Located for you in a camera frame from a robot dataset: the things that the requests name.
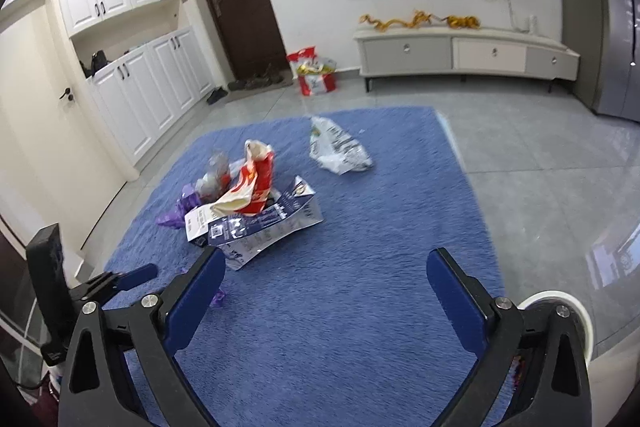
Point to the white round trash bin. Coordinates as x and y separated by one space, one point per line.
550 296

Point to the blue fluffy rug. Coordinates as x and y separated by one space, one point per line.
350 282

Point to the black bag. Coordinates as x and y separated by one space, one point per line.
97 62

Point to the white printed plastic bag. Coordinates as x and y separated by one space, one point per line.
340 149

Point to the cream interior door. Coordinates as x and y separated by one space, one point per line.
45 132

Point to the grey refrigerator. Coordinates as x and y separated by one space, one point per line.
620 32
575 7

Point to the short golden ornament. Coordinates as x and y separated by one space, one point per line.
462 23

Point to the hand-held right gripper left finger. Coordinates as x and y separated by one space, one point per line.
197 294

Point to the row of brown shoes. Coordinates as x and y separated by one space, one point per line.
260 79

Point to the dark pair of shoes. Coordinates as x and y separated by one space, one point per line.
217 96

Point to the small white device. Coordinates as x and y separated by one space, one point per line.
531 24

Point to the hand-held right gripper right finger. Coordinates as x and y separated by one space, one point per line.
457 307

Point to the white lower cabinet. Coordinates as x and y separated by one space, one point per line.
150 87

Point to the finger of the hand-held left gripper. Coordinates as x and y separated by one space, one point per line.
137 275

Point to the white and grey TV cabinet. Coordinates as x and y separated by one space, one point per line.
410 52

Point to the clear plastic bottle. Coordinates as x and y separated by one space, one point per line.
216 174

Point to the long golden dragon ornament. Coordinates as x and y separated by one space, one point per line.
395 24

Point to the red and white paper bag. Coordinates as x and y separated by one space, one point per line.
252 187

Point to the purple wrapper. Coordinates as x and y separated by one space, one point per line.
177 213
219 299

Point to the blue and white milk carton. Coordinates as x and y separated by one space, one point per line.
270 227

